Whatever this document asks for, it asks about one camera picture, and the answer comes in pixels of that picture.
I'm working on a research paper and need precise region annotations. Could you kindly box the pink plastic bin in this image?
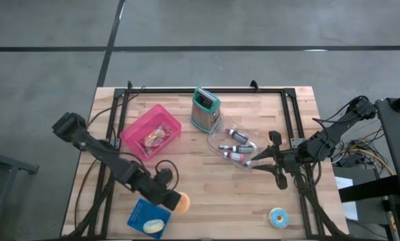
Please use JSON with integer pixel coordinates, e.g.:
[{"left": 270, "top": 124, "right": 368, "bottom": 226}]
[{"left": 119, "top": 103, "right": 183, "bottom": 161}]

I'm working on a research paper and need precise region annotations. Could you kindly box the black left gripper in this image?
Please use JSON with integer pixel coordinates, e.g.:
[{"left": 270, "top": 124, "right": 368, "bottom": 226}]
[{"left": 131, "top": 176, "right": 184, "bottom": 213}]

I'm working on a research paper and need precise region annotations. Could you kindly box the orange toy donut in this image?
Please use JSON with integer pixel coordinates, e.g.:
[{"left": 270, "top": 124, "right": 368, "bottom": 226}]
[{"left": 172, "top": 192, "right": 191, "bottom": 214}]

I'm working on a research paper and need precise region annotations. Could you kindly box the dark grey equipment cabinet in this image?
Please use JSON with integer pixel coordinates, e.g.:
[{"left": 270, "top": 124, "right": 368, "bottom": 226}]
[{"left": 375, "top": 90, "right": 400, "bottom": 202}]

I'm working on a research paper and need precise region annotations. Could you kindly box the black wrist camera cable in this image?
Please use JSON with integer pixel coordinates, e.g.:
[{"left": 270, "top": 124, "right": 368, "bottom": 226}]
[{"left": 154, "top": 159, "right": 180, "bottom": 191}]

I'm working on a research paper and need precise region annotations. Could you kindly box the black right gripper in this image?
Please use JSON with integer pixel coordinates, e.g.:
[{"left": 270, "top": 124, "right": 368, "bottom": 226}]
[{"left": 251, "top": 131, "right": 302, "bottom": 191}]

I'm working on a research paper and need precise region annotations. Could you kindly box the red snack packet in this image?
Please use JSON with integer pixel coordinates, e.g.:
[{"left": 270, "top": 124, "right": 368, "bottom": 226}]
[{"left": 139, "top": 123, "right": 174, "bottom": 155}]

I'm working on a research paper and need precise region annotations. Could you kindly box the white paper sheet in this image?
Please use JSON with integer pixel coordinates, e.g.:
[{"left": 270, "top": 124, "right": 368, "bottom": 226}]
[{"left": 333, "top": 175, "right": 354, "bottom": 191}]

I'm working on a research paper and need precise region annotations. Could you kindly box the black-capped food colouring bottle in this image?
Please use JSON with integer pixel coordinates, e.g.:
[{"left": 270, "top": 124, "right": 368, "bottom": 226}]
[{"left": 218, "top": 144, "right": 255, "bottom": 154}]

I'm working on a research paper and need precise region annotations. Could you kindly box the red-labelled food colouring bottle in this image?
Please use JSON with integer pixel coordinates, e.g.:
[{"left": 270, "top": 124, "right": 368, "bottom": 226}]
[{"left": 223, "top": 151, "right": 246, "bottom": 163}]

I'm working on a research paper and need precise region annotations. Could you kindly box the black aluminium rig frame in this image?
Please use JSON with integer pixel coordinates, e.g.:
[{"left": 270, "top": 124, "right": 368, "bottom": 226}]
[{"left": 85, "top": 80, "right": 341, "bottom": 240}]

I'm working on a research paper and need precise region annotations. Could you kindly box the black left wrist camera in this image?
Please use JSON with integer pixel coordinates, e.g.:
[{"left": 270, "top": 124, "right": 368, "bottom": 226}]
[{"left": 154, "top": 168, "right": 174, "bottom": 185}]

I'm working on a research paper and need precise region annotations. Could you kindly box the blue frosted toy donut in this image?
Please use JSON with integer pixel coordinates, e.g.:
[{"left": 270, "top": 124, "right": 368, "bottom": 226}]
[{"left": 269, "top": 207, "right": 290, "bottom": 230}]

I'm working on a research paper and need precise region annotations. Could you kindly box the clear plastic bin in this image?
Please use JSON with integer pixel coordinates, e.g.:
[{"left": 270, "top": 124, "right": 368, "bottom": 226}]
[{"left": 206, "top": 113, "right": 263, "bottom": 171}]

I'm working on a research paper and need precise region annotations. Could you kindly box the yellow cable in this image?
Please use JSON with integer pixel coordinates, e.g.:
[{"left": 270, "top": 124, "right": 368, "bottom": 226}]
[{"left": 350, "top": 133, "right": 395, "bottom": 177}]

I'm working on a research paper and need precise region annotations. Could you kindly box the box grater with teal handle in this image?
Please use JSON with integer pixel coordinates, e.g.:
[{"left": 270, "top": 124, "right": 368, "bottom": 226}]
[{"left": 190, "top": 86, "right": 222, "bottom": 134}]

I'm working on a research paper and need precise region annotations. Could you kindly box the grey metal stand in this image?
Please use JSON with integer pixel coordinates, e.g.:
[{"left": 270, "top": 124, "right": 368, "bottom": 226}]
[{"left": 0, "top": 147, "right": 40, "bottom": 235}]

